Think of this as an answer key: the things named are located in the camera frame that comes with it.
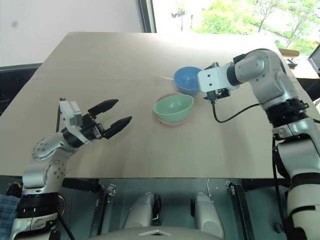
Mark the flat cardboard box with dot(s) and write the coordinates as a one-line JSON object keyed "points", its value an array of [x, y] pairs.
{"points": [[290, 52]]}

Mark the grey robot leg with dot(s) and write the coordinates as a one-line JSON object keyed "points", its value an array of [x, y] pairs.
{"points": [[143, 210], [206, 212]]}

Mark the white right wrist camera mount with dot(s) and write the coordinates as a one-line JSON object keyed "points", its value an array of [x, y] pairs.
{"points": [[212, 78]]}

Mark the black sofa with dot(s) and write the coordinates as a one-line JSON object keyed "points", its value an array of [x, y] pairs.
{"points": [[15, 85]]}

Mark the dark window frame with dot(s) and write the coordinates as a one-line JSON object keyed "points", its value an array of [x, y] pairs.
{"points": [[148, 16]]}

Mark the blue checked cloth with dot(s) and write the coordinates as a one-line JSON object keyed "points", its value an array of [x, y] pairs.
{"points": [[7, 215]]}

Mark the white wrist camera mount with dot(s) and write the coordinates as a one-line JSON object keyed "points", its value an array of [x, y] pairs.
{"points": [[72, 112], [212, 78]]}

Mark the blue bowl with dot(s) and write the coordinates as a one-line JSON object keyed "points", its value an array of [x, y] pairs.
{"points": [[186, 80]]}

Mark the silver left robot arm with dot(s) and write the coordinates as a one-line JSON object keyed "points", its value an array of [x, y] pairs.
{"points": [[47, 147]]}

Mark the thin pale stick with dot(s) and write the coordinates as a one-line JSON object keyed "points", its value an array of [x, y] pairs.
{"points": [[167, 78]]}

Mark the pink bowl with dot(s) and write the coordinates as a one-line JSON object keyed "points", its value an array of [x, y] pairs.
{"points": [[172, 124]]}

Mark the small black device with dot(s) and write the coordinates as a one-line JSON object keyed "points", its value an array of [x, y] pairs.
{"points": [[292, 63]]}

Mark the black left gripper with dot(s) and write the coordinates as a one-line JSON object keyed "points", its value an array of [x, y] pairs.
{"points": [[91, 127]]}

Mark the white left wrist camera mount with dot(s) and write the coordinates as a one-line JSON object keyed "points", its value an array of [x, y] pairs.
{"points": [[72, 112]]}

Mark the brown side desk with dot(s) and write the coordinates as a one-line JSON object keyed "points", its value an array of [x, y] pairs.
{"points": [[303, 68]]}

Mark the green bowl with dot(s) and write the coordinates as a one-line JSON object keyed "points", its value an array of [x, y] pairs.
{"points": [[172, 108]]}

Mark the grey robot left leg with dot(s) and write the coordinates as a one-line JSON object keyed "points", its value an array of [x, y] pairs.
{"points": [[143, 210]]}

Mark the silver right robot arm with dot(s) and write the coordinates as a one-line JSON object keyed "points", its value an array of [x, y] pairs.
{"points": [[270, 82]]}

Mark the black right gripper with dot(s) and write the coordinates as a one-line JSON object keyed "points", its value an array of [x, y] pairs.
{"points": [[220, 93]]}

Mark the grey robot right leg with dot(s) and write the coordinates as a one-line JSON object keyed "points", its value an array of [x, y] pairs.
{"points": [[206, 212]]}

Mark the dark screen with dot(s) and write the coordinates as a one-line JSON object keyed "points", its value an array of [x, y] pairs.
{"points": [[314, 60]]}

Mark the black table leg strut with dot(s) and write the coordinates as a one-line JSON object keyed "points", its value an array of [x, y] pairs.
{"points": [[102, 210], [241, 210]]}

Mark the grey robot torso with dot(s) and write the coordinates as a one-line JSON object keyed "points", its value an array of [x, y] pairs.
{"points": [[157, 232]]}

